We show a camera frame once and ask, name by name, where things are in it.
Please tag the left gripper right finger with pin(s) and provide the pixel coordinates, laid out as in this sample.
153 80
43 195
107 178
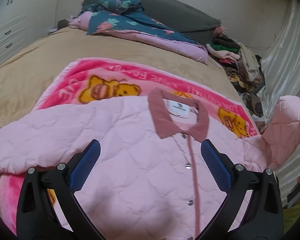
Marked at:
252 208

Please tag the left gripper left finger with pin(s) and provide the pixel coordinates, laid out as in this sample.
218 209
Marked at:
47 207

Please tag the pink quilted jacket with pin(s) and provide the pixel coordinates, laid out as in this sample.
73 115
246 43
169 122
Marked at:
150 181

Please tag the pile of assorted clothes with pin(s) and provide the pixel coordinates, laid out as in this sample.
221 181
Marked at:
242 67

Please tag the cream satin curtain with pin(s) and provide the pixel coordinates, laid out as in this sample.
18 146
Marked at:
281 64

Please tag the tan bed cover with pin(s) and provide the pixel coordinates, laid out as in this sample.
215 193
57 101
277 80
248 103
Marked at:
24 77

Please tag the dark grey headboard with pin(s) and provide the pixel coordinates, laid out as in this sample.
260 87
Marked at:
179 16

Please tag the pink cartoon bear blanket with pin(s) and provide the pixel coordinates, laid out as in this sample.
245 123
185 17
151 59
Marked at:
94 79

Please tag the white wardrobe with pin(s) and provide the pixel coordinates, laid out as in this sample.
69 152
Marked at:
23 22

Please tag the blue floral pink quilt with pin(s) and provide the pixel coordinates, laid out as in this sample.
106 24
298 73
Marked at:
125 19

